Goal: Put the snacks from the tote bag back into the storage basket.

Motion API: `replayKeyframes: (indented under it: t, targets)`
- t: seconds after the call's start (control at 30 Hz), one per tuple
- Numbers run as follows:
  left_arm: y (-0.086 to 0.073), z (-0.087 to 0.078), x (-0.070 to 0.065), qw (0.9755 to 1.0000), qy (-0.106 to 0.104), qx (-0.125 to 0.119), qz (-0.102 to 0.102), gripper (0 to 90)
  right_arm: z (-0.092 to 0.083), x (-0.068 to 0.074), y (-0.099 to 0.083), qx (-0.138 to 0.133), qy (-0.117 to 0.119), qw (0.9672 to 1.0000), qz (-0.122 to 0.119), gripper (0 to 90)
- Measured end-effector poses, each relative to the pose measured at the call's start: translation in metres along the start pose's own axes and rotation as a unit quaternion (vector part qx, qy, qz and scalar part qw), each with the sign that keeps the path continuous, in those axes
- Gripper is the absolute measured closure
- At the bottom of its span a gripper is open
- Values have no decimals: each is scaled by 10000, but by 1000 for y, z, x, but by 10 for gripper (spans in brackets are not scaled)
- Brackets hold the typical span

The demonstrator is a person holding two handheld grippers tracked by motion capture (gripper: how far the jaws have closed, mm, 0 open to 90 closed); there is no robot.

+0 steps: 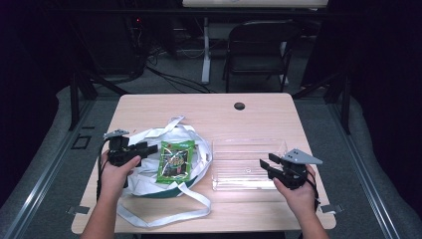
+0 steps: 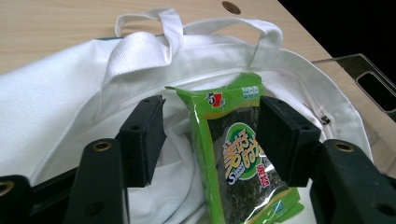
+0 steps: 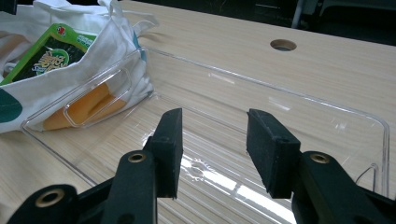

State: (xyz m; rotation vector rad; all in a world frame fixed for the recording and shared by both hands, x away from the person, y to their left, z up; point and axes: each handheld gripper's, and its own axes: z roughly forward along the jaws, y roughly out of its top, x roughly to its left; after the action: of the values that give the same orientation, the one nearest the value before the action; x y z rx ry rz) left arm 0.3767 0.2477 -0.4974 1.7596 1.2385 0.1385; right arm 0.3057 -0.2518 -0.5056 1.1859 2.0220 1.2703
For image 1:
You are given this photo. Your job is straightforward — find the person's right hand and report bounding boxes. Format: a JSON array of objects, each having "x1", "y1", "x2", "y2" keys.
[{"x1": 272, "y1": 164, "x2": 318, "y2": 217}]

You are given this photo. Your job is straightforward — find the person's left hand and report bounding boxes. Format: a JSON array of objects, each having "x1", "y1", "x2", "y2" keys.
[{"x1": 99, "y1": 150, "x2": 142, "y2": 201}]

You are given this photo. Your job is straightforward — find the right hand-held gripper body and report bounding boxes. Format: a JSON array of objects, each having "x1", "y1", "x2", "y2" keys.
[{"x1": 274, "y1": 147, "x2": 323, "y2": 191}]

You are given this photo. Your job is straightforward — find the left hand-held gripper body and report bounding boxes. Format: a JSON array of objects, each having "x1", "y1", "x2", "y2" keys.
[{"x1": 103, "y1": 128, "x2": 147, "y2": 168}]

